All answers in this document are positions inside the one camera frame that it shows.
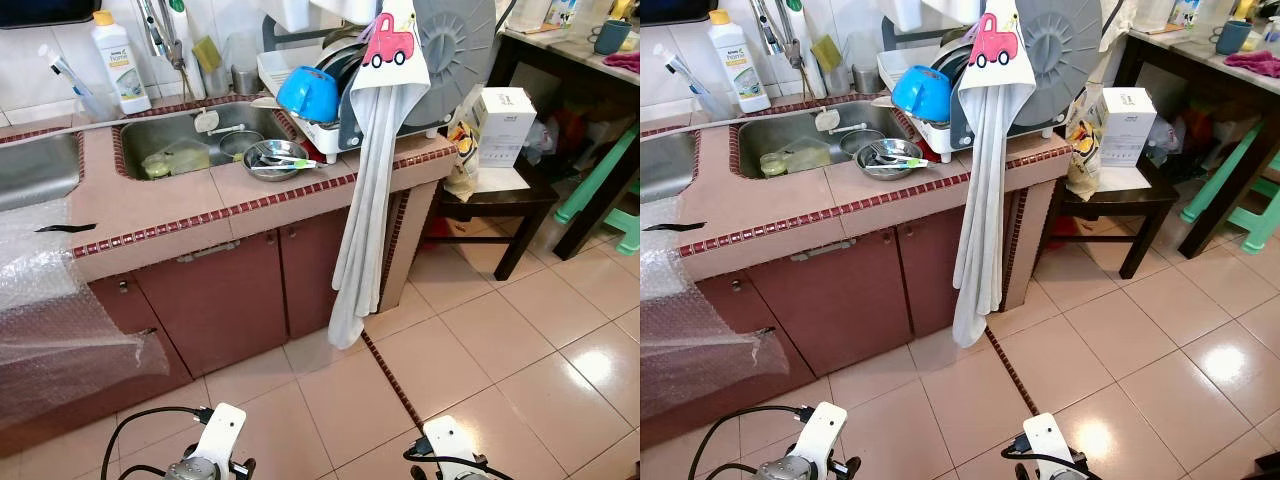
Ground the stainless steel sink basin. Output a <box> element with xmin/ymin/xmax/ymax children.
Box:
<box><xmin>640</xmin><ymin>128</ymin><xmax>698</xmax><ymax>206</ymax></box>
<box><xmin>112</xmin><ymin>100</ymin><xmax>301</xmax><ymax>183</ymax></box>
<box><xmin>735</xmin><ymin>98</ymin><xmax>916</xmax><ymax>181</ymax></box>
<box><xmin>0</xmin><ymin>130</ymin><xmax>83</xmax><ymax>213</ymax></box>

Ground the green plastic stool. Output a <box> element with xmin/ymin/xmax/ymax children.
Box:
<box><xmin>553</xmin><ymin>125</ymin><xmax>641</xmax><ymax>256</ymax></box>
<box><xmin>1180</xmin><ymin>125</ymin><xmax>1280</xmax><ymax>256</ymax></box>

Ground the clear bubble wrap sheet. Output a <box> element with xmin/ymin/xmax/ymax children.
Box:
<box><xmin>0</xmin><ymin>195</ymin><xmax>171</xmax><ymax>431</ymax></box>
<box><xmin>640</xmin><ymin>195</ymin><xmax>816</xmax><ymax>421</ymax></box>

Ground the brown cabinet door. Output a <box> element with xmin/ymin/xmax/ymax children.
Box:
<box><xmin>748</xmin><ymin>225</ymin><xmax>913</xmax><ymax>378</ymax></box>
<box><xmin>640</xmin><ymin>270</ymin><xmax>818</xmax><ymax>449</ymax></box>
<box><xmin>278</xmin><ymin>205</ymin><xmax>353</xmax><ymax>339</ymax></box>
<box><xmin>897</xmin><ymin>205</ymin><xmax>968</xmax><ymax>337</ymax></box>
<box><xmin>0</xmin><ymin>272</ymin><xmax>198</xmax><ymax>456</ymax></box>
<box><xmin>133</xmin><ymin>228</ymin><xmax>293</xmax><ymax>379</ymax></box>

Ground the low dark wooden table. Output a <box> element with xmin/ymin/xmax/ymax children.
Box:
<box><xmin>1048</xmin><ymin>155</ymin><xmax>1181</xmax><ymax>281</ymax></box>
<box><xmin>428</xmin><ymin>155</ymin><xmax>561</xmax><ymax>283</ymax></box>

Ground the clear plastic bag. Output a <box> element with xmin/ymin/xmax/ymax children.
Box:
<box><xmin>1145</xmin><ymin>115</ymin><xmax>1186</xmax><ymax>161</ymax></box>
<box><xmin>520</xmin><ymin>115</ymin><xmax>561</xmax><ymax>166</ymax></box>

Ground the white carton box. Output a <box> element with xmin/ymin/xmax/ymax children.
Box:
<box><xmin>1098</xmin><ymin>87</ymin><xmax>1159</xmax><ymax>169</ymax></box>
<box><xmin>470</xmin><ymin>87</ymin><xmax>539</xmax><ymax>169</ymax></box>

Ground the clear plastic container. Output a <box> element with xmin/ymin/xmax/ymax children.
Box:
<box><xmin>165</xmin><ymin>140</ymin><xmax>213</xmax><ymax>176</ymax></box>
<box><xmin>785</xmin><ymin>138</ymin><xmax>831</xmax><ymax>174</ymax></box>

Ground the yellow snack bag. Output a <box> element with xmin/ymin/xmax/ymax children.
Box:
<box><xmin>445</xmin><ymin>118</ymin><xmax>483</xmax><ymax>203</ymax></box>
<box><xmin>1065</xmin><ymin>95</ymin><xmax>1104</xmax><ymax>201</ymax></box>

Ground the white detergent bottle yellow cap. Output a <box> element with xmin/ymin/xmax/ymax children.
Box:
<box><xmin>708</xmin><ymin>10</ymin><xmax>772</xmax><ymax>114</ymax></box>
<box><xmin>91</xmin><ymin>10</ymin><xmax>153</xmax><ymax>116</ymax></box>

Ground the teal mug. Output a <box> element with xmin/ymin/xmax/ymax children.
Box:
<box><xmin>590</xmin><ymin>18</ymin><xmax>633</xmax><ymax>56</ymax></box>
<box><xmin>1212</xmin><ymin>18</ymin><xmax>1256</xmax><ymax>56</ymax></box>

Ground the black framed table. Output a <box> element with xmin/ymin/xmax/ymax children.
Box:
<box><xmin>1112</xmin><ymin>25</ymin><xmax>1280</xmax><ymax>261</ymax></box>
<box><xmin>488</xmin><ymin>20</ymin><xmax>641</xmax><ymax>263</ymax></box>

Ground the black hanging tray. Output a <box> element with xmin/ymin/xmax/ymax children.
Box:
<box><xmin>640</xmin><ymin>0</ymin><xmax>716</xmax><ymax>26</ymax></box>
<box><xmin>0</xmin><ymin>0</ymin><xmax>101</xmax><ymax>29</ymax></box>

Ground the small stainless steel bowl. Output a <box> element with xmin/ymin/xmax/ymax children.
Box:
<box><xmin>840</xmin><ymin>128</ymin><xmax>886</xmax><ymax>158</ymax></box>
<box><xmin>218</xmin><ymin>130</ymin><xmax>267</xmax><ymax>161</ymax></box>

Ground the chrome faucet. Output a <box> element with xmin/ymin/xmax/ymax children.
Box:
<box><xmin>135</xmin><ymin>0</ymin><xmax>191</xmax><ymax>73</ymax></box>
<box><xmin>752</xmin><ymin>0</ymin><xmax>809</xmax><ymax>71</ymax></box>

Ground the grey round lid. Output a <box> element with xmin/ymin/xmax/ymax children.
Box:
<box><xmin>408</xmin><ymin>0</ymin><xmax>498</xmax><ymax>131</ymax></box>
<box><xmin>1018</xmin><ymin>0</ymin><xmax>1104</xmax><ymax>129</ymax></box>

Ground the white towel with pink car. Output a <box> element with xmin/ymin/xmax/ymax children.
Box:
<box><xmin>952</xmin><ymin>0</ymin><xmax>1039</xmax><ymax>349</ymax></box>
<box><xmin>328</xmin><ymin>0</ymin><xmax>433</xmax><ymax>351</ymax></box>

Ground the white dish rack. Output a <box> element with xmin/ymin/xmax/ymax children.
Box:
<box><xmin>256</xmin><ymin>40</ymin><xmax>453</xmax><ymax>156</ymax></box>
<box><xmin>877</xmin><ymin>40</ymin><xmax>1071</xmax><ymax>161</ymax></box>

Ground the blue plastic bowl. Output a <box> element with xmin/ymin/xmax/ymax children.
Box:
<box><xmin>276</xmin><ymin>66</ymin><xmax>341</xmax><ymax>123</ymax></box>
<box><xmin>891</xmin><ymin>65</ymin><xmax>953</xmax><ymax>121</ymax></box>

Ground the black plate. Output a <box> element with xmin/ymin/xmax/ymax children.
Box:
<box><xmin>935</xmin><ymin>42</ymin><xmax>976</xmax><ymax>96</ymax></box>
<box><xmin>318</xmin><ymin>42</ymin><xmax>369</xmax><ymax>101</ymax></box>

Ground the white plastic container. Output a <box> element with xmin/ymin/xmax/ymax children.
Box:
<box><xmin>880</xmin><ymin>0</ymin><xmax>926</xmax><ymax>31</ymax></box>
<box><xmin>265</xmin><ymin>0</ymin><xmax>321</xmax><ymax>33</ymax></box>

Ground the white water hose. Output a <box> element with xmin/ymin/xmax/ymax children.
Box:
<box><xmin>0</xmin><ymin>95</ymin><xmax>281</xmax><ymax>136</ymax></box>
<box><xmin>640</xmin><ymin>95</ymin><xmax>891</xmax><ymax>133</ymax></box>

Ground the grey cabinet door handle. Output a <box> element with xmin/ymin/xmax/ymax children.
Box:
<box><xmin>790</xmin><ymin>238</ymin><xmax>861</xmax><ymax>263</ymax></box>
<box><xmin>177</xmin><ymin>240</ymin><xmax>242</xmax><ymax>264</ymax></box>

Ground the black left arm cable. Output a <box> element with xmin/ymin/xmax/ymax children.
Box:
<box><xmin>688</xmin><ymin>403</ymin><xmax>816</xmax><ymax>480</ymax></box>
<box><xmin>98</xmin><ymin>403</ymin><xmax>216</xmax><ymax>480</ymax></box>

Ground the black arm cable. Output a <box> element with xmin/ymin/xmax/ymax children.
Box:
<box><xmin>688</xmin><ymin>403</ymin><xmax>816</xmax><ymax>480</ymax></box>
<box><xmin>98</xmin><ymin>403</ymin><xmax>216</xmax><ymax>480</ymax></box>
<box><xmin>1002</xmin><ymin>432</ymin><xmax>1093</xmax><ymax>471</ymax></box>
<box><xmin>403</xmin><ymin>437</ymin><xmax>491</xmax><ymax>473</ymax></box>

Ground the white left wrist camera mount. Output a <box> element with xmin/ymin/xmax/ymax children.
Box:
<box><xmin>190</xmin><ymin>403</ymin><xmax>248</xmax><ymax>479</ymax></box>
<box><xmin>795</xmin><ymin>402</ymin><xmax>849</xmax><ymax>476</ymax></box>

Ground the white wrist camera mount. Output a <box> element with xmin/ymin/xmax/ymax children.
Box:
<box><xmin>1022</xmin><ymin>412</ymin><xmax>1086</xmax><ymax>480</ymax></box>
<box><xmin>421</xmin><ymin>417</ymin><xmax>491</xmax><ymax>480</ymax></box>
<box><xmin>190</xmin><ymin>403</ymin><xmax>248</xmax><ymax>479</ymax></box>
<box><xmin>795</xmin><ymin>402</ymin><xmax>849</xmax><ymax>476</ymax></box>

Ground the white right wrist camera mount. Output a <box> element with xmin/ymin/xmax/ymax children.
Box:
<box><xmin>421</xmin><ymin>417</ymin><xmax>491</xmax><ymax>480</ymax></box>
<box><xmin>1022</xmin><ymin>412</ymin><xmax>1086</xmax><ymax>480</ymax></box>

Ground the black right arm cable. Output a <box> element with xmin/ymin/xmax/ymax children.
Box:
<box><xmin>1002</xmin><ymin>432</ymin><xmax>1093</xmax><ymax>471</ymax></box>
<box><xmin>403</xmin><ymin>437</ymin><xmax>491</xmax><ymax>473</ymax></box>

